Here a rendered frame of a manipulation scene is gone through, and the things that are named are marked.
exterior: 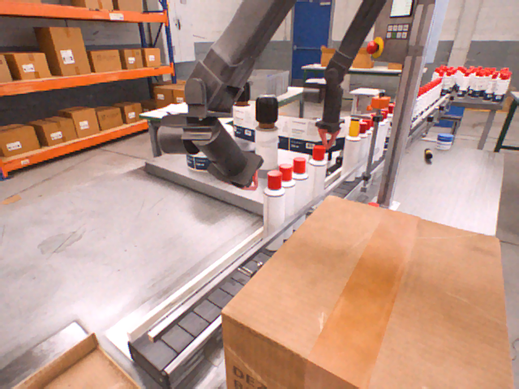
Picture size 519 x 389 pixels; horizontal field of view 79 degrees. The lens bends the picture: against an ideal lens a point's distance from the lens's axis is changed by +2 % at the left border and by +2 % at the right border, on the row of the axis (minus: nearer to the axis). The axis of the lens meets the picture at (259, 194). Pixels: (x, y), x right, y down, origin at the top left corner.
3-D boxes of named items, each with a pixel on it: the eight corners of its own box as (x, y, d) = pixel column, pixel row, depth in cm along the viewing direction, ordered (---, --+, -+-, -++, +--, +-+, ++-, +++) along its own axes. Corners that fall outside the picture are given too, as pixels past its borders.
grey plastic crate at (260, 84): (255, 90, 352) (255, 69, 341) (289, 92, 337) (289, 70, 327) (229, 99, 303) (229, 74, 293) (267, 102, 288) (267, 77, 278)
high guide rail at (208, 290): (376, 151, 124) (376, 147, 124) (379, 151, 124) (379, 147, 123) (148, 339, 48) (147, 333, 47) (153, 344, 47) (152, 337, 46)
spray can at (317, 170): (310, 204, 99) (315, 143, 90) (324, 209, 96) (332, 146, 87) (302, 211, 95) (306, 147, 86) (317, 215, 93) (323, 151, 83)
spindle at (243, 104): (242, 136, 160) (240, 78, 147) (255, 139, 156) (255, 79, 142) (230, 141, 154) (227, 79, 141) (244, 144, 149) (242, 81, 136)
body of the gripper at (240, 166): (225, 149, 64) (208, 126, 58) (266, 160, 59) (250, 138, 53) (210, 175, 62) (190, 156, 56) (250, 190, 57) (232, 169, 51)
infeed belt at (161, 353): (392, 138, 174) (394, 131, 172) (409, 141, 170) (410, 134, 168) (134, 358, 56) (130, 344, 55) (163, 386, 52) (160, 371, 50)
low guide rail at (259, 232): (356, 159, 131) (357, 155, 130) (358, 160, 130) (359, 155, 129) (127, 338, 54) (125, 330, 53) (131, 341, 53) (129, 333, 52)
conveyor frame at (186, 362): (390, 140, 175) (392, 131, 173) (411, 143, 170) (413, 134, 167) (130, 358, 58) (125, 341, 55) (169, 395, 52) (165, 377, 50)
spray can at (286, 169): (280, 228, 87) (282, 160, 77) (296, 234, 84) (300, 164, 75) (269, 237, 83) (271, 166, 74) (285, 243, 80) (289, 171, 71)
